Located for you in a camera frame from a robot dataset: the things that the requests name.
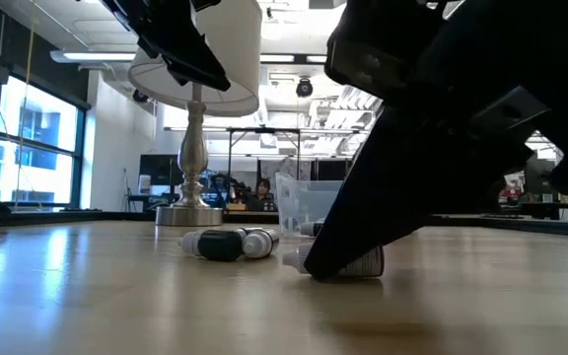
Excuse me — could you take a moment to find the black aluminium table frame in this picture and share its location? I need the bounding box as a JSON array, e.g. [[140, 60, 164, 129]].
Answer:
[[0, 209, 568, 239]]

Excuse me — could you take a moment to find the white shade silver table lamp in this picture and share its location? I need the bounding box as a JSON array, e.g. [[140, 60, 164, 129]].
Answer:
[[127, 0, 263, 227]]

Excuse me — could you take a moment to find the small green food coloring bottle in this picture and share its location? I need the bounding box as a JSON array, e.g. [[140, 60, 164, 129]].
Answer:
[[178, 229, 245, 263]]

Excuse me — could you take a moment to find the small grey food coloring bottle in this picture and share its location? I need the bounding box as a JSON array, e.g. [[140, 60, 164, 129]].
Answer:
[[241, 227, 281, 260]]

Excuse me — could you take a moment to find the black background rig frame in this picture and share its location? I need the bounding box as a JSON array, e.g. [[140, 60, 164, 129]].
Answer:
[[225, 126, 302, 181]]

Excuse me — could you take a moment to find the ceiling light strip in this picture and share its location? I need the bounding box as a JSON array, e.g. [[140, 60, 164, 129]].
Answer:
[[49, 48, 140, 64]]

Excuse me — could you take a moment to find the large window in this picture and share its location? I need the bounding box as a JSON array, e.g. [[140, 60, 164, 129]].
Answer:
[[0, 73, 91, 211]]

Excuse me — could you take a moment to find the dark monitor on arm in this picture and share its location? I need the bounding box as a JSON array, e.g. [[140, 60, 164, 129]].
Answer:
[[523, 157, 561, 206]]

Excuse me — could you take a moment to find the black background monitor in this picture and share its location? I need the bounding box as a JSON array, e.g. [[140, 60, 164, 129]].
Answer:
[[138, 153, 185, 187]]

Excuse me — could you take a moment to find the small purple food coloring bottle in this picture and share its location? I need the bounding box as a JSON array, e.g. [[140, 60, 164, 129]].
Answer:
[[299, 220, 325, 238]]

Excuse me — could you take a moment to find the person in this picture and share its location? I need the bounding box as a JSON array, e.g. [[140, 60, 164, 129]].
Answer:
[[248, 177, 280, 213]]

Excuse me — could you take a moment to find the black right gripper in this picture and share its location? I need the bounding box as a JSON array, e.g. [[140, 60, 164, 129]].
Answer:
[[323, 0, 568, 196]]

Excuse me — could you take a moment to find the black ceiling camera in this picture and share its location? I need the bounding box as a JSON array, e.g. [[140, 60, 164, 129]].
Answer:
[[295, 77, 315, 99]]

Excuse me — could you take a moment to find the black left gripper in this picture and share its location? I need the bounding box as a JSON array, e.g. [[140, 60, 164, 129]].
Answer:
[[100, 0, 231, 93]]

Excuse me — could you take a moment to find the small red-label food coloring bottle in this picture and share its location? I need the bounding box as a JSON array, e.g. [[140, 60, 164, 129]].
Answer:
[[282, 243, 386, 279]]

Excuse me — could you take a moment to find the clear plastic container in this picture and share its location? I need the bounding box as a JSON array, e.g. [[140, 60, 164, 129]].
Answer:
[[274, 171, 347, 237]]

